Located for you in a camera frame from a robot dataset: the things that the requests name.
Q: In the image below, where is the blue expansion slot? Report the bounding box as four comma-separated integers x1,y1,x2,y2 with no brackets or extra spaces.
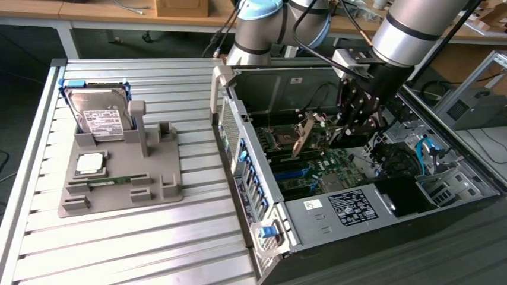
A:
274,168,315,181

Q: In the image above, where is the grey computer box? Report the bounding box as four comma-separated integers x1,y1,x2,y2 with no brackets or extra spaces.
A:
431,87,507,131

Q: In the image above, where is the light blue wire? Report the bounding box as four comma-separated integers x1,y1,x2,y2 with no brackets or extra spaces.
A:
415,135,442,178

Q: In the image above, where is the black fan shroud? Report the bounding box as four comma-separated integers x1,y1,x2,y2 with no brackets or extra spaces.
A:
371,176,441,220

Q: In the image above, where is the metal disk bay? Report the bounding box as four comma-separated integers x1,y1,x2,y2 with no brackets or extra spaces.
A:
415,166,483,208

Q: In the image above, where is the green GPU with black cooler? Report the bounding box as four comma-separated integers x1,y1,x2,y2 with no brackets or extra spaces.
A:
291,112,374,157

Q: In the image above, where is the black stand pole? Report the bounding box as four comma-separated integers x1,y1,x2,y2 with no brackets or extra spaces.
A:
410,0,487,87

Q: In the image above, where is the grey parts rack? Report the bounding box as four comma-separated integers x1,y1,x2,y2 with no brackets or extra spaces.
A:
58,99,187,219

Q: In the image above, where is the blue disk caddy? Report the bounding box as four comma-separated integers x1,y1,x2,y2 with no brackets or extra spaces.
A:
58,78,134,135

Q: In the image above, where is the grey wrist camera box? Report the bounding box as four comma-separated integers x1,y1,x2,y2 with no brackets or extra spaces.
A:
331,48,385,80

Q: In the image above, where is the black camera cable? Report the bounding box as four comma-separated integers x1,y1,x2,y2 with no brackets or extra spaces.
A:
291,0,375,80

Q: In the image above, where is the green Dell motherboard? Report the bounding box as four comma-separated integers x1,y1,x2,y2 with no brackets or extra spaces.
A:
252,118,369,202

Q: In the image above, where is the silver hard disk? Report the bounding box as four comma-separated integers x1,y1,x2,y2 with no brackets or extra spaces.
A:
66,87,132,143

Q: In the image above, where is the aluminium profile frame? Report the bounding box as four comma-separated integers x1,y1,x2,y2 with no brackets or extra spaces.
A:
455,49,507,99

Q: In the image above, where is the grey power supply with label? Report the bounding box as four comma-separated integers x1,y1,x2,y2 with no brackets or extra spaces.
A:
276,182,397,254

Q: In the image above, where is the open black PC case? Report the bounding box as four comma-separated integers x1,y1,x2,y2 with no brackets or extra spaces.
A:
208,58,507,285

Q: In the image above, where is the silver chipset heatsink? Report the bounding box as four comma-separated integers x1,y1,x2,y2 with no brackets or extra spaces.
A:
323,175,346,192

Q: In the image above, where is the black arm base cable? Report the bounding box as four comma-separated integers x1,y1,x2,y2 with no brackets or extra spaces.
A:
200,0,242,59

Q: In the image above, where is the green RAM stick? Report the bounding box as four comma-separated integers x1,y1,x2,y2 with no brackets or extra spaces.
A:
87,175,134,187

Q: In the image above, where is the CPU socket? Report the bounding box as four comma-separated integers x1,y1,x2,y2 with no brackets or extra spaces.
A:
272,127,302,147

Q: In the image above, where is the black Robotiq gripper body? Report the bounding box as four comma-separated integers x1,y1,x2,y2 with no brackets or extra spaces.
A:
366,63,417,101

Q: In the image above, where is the wooden desk white frame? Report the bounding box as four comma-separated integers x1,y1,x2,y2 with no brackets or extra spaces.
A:
328,0,507,60
0,0,239,60

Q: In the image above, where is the silver CPU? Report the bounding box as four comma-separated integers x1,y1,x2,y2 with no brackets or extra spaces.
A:
75,153,107,175

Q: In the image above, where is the brown cardboard box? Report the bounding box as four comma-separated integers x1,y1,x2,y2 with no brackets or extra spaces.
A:
154,0,210,18

